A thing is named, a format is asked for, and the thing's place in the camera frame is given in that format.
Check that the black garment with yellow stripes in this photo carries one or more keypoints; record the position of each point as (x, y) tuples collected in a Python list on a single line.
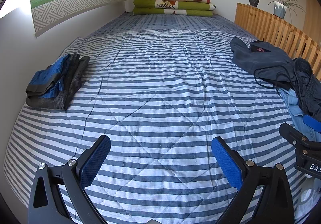
[(309, 90)]

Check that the wooden slatted bed rail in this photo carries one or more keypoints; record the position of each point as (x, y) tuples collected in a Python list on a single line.
[(280, 33)]

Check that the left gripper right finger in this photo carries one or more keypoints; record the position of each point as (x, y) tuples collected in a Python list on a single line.
[(275, 204)]

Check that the folded blue grey clothes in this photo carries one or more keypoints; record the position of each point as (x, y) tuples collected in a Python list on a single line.
[(55, 87)]

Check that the blue white striped bedspread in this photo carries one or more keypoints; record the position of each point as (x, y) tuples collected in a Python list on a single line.
[(161, 87)]

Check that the potted spider plant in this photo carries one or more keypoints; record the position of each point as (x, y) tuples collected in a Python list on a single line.
[(281, 7)]

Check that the light blue denim jeans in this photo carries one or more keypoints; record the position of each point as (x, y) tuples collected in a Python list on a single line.
[(297, 116)]

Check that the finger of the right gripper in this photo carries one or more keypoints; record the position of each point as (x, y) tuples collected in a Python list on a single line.
[(312, 123), (301, 143)]

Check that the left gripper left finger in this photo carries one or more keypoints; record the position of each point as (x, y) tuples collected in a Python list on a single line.
[(46, 204)]

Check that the dark blue trousers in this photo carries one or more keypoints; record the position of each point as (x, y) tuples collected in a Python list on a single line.
[(266, 62)]

